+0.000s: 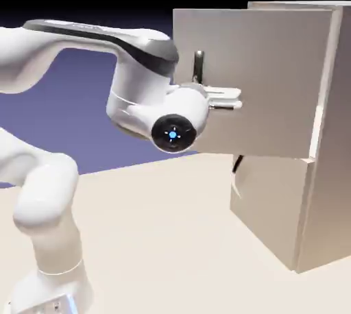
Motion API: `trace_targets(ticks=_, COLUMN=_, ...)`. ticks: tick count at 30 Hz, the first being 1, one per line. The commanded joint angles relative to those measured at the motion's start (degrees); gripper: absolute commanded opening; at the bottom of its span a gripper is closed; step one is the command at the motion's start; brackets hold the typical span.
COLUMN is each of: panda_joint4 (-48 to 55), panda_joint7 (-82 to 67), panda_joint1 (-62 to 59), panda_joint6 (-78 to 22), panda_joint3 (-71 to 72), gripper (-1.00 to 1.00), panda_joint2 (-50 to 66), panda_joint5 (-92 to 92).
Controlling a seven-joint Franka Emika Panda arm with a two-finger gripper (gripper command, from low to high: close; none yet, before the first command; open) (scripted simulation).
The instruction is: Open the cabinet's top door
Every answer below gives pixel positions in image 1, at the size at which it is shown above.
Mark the small beige cabinet door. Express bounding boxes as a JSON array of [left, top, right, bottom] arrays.
[[229, 154, 315, 272]]

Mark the dark metal curved handle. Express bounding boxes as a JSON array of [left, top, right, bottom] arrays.
[[191, 49, 206, 85]]

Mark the large beige cabinet door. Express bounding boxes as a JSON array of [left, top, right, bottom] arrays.
[[171, 8, 341, 159]]

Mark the beige cabinet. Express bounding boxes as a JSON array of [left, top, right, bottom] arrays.
[[229, 1, 351, 274]]

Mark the black curved handle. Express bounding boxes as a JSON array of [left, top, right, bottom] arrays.
[[232, 154, 244, 174]]

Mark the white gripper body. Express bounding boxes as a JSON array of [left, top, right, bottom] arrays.
[[203, 86, 243, 110]]

